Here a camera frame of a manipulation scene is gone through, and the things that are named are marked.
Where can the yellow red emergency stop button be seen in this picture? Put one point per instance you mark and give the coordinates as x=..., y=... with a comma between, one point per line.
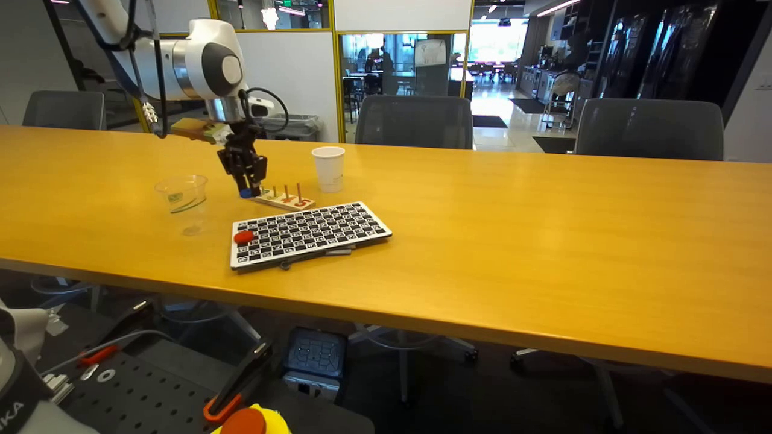
x=255, y=424

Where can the dark office chair base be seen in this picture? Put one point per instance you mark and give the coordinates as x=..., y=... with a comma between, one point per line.
x=608, y=395

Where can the grey mesh box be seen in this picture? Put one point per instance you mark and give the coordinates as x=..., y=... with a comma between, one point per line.
x=314, y=363

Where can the black white checker calibration board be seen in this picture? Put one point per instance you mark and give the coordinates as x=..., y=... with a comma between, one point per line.
x=322, y=232

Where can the black perforated breadboard plate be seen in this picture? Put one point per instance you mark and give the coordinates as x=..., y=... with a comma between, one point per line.
x=153, y=395

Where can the small silver washer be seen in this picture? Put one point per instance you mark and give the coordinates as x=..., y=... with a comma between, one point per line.
x=106, y=376

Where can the yellow framed glass partition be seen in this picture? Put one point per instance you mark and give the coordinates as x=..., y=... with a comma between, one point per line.
x=339, y=81

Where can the grey office chair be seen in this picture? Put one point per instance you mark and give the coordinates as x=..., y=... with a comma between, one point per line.
x=298, y=128
x=64, y=110
x=414, y=121
x=649, y=127

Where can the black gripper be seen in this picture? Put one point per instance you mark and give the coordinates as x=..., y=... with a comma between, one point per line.
x=242, y=145

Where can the black office chair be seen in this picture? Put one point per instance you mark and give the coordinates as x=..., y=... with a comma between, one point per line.
x=404, y=354

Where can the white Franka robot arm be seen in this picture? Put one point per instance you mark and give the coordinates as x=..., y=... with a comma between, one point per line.
x=202, y=62

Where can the wooden number peg board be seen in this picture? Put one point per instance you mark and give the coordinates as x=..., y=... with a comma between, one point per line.
x=281, y=196

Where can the black orange bar clamp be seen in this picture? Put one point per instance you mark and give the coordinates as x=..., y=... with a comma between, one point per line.
x=133, y=318
x=237, y=386

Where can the white paper cup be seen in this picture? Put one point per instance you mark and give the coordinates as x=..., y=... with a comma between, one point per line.
x=330, y=169

